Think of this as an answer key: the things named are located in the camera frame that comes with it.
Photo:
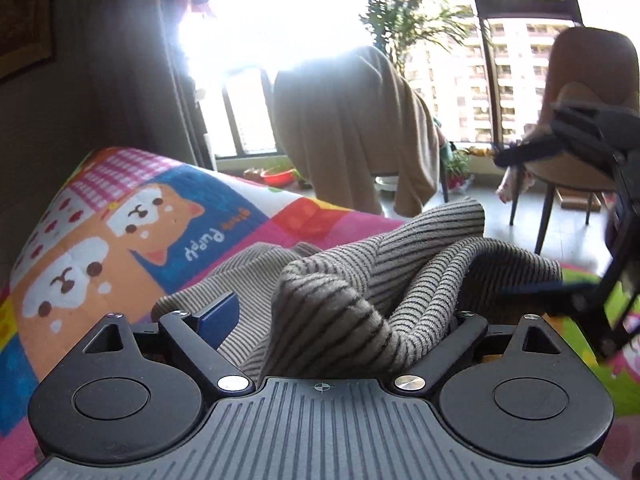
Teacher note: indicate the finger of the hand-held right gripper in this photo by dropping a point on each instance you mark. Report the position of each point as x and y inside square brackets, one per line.
[530, 152]
[550, 294]

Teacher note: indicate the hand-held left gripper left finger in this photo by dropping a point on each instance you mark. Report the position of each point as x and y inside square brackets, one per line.
[217, 317]

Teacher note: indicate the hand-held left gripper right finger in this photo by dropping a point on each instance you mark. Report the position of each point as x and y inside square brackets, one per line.
[465, 332]

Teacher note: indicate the striped beige shirt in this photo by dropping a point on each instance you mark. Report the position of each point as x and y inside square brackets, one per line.
[340, 300]

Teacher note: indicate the pink cloth on chair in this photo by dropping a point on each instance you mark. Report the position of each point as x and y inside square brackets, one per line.
[515, 180]

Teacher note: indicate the small potted plant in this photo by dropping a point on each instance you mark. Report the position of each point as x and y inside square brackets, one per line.
[457, 165]

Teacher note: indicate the brown chair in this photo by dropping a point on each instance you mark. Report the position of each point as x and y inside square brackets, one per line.
[592, 60]

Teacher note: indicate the green play mat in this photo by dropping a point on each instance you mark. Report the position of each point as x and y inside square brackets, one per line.
[625, 400]

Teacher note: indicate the red basin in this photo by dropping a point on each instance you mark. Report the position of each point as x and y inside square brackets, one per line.
[277, 177]

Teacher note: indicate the colourful puppy printed blanket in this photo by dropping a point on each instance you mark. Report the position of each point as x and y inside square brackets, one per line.
[75, 260]

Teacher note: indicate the tall green palm plant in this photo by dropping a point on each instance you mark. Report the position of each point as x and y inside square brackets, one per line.
[415, 10]

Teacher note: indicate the dark window frame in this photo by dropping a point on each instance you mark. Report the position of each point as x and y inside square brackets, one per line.
[492, 60]

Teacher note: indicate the framed wall picture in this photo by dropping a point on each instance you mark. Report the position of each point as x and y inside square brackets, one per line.
[22, 15]

